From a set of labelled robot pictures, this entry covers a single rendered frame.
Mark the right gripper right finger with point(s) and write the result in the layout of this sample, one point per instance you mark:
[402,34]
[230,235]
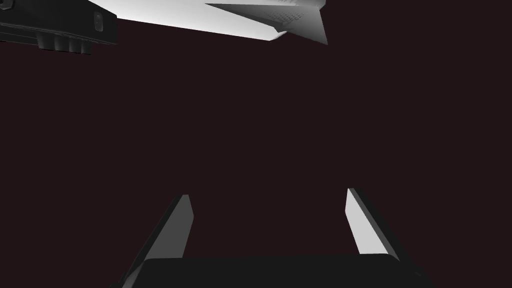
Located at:
[366,232]

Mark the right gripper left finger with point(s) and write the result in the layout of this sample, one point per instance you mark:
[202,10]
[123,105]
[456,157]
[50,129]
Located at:
[172,234]

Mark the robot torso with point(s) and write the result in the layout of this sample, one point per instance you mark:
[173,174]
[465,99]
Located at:
[200,16]

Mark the black ridged block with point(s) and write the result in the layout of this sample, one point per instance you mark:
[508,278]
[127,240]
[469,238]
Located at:
[60,20]

